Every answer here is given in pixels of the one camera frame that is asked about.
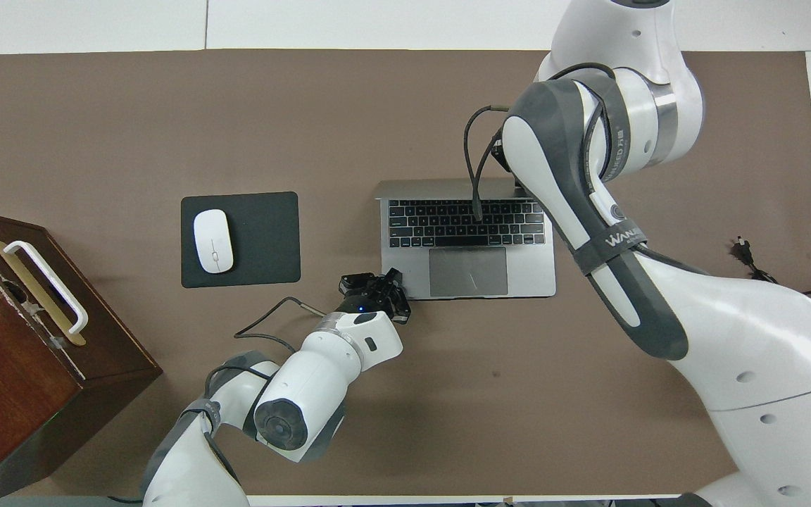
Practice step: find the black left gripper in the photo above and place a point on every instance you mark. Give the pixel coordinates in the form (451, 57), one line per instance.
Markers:
(374, 299)

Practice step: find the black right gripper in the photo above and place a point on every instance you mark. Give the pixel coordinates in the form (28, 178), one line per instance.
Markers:
(503, 156)

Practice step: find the grey laptop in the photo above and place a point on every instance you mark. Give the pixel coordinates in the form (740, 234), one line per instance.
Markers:
(448, 282)

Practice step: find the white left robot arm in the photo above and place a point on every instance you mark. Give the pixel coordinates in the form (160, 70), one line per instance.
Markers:
(307, 394)

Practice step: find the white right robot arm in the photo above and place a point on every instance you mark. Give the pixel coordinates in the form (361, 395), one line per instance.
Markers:
(729, 338)

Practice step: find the black mouse pad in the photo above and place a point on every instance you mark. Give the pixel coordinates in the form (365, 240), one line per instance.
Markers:
(265, 232)

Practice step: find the dark brown wooden box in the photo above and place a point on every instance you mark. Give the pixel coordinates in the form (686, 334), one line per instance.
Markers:
(11, 380)

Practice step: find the white computer mouse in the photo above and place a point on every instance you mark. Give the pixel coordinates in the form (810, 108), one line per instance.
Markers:
(213, 241)

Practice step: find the brown table mat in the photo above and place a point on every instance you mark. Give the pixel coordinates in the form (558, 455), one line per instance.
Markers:
(166, 113)

